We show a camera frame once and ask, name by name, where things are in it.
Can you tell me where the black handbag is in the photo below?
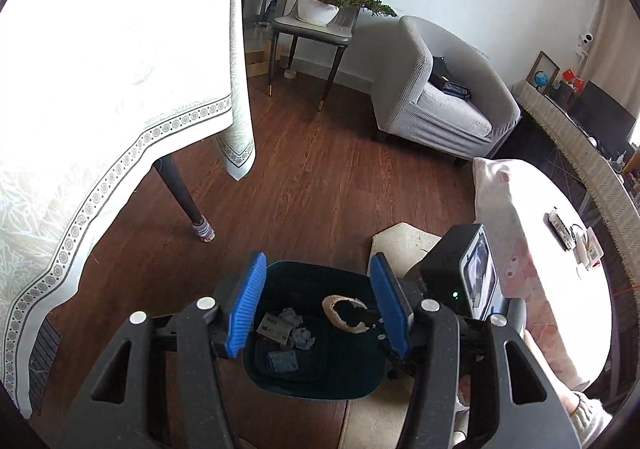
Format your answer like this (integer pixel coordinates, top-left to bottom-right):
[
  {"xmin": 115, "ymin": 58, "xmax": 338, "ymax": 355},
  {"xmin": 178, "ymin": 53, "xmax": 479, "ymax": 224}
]
[{"xmin": 428, "ymin": 56, "xmax": 472, "ymax": 102}]

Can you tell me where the potted bonsai white pot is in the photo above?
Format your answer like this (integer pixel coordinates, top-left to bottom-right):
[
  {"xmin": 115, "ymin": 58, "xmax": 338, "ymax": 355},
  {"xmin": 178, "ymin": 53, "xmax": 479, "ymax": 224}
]
[{"xmin": 296, "ymin": 0, "xmax": 397, "ymax": 27}]

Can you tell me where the cream sweater forearm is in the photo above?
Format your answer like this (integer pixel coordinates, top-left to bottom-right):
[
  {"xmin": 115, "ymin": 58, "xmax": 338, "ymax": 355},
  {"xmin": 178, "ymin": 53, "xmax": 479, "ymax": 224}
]
[{"xmin": 551, "ymin": 375, "xmax": 613, "ymax": 448}]

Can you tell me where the cardboard box on floor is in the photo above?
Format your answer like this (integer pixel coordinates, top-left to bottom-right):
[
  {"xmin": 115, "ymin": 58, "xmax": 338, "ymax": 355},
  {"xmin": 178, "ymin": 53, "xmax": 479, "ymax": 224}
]
[{"xmin": 245, "ymin": 40, "xmax": 271, "ymax": 78}]

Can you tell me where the black monitor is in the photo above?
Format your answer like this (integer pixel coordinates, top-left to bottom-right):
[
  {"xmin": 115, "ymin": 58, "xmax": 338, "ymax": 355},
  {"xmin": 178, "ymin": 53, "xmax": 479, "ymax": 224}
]
[{"xmin": 568, "ymin": 81, "xmax": 636, "ymax": 158}]

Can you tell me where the black trash bin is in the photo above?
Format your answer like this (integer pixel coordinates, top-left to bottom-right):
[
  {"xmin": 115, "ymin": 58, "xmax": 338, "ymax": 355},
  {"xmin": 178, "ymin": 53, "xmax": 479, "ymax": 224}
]
[{"xmin": 243, "ymin": 261, "xmax": 385, "ymax": 400}]

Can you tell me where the brown packing tape roll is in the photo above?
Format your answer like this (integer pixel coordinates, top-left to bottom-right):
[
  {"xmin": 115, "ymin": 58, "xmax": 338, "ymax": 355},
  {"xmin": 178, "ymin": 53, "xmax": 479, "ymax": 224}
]
[{"xmin": 322, "ymin": 295, "xmax": 378, "ymax": 334}]

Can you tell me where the black table leg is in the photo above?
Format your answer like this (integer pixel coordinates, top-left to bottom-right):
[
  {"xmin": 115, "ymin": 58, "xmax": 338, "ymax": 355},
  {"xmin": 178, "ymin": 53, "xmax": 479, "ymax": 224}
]
[{"xmin": 153, "ymin": 154, "xmax": 215, "ymax": 243}]

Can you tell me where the pink cartoon tablecloth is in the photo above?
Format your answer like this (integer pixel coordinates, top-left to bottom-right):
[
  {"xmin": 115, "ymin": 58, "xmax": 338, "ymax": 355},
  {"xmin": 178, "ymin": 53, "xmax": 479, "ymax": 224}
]
[{"xmin": 473, "ymin": 158, "xmax": 612, "ymax": 391}]

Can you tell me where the grey armchair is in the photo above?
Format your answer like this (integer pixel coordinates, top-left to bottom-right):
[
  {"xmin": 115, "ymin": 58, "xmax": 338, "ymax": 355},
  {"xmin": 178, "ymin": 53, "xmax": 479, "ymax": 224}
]
[{"xmin": 370, "ymin": 16, "xmax": 521, "ymax": 161}]

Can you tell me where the grey dining chair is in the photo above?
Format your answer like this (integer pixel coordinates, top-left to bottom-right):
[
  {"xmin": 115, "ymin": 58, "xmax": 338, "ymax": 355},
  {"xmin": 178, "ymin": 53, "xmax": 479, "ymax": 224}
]
[{"xmin": 271, "ymin": 0, "xmax": 359, "ymax": 111}]

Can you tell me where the beige curtain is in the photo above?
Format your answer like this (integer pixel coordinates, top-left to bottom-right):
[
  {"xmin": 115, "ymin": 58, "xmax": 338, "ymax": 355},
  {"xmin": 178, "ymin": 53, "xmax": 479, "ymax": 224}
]
[{"xmin": 582, "ymin": 0, "xmax": 640, "ymax": 118}]

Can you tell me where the torn white card packaging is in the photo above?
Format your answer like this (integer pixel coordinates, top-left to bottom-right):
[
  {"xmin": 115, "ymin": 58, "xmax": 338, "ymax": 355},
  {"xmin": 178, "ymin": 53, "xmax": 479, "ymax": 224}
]
[{"xmin": 570, "ymin": 224, "xmax": 604, "ymax": 270}]

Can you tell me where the white security camera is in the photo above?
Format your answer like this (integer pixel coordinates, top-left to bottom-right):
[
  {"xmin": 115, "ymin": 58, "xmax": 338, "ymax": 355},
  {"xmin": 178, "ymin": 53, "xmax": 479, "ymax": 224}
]
[{"xmin": 575, "ymin": 32, "xmax": 593, "ymax": 60}]

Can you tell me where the framed picture with globe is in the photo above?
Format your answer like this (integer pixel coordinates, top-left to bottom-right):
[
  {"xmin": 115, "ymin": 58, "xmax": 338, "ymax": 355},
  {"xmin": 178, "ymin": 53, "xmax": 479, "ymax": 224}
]
[{"xmin": 526, "ymin": 50, "xmax": 560, "ymax": 95}]

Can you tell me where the white cardboard box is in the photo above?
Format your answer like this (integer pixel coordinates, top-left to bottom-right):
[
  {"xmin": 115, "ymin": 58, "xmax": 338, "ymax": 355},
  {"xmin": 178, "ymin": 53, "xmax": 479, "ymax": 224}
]
[{"xmin": 257, "ymin": 313, "xmax": 294, "ymax": 345}]

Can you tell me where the black tracking camera box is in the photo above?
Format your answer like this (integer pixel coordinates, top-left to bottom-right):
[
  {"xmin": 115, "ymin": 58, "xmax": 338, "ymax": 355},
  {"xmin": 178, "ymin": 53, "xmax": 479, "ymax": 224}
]
[{"xmin": 418, "ymin": 224, "xmax": 498, "ymax": 320}]

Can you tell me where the paper ball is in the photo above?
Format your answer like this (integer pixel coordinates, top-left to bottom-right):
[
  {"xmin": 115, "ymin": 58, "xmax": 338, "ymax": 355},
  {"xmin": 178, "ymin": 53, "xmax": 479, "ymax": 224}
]
[
  {"xmin": 278, "ymin": 307, "xmax": 304, "ymax": 329},
  {"xmin": 290, "ymin": 328, "xmax": 316, "ymax": 351}
]

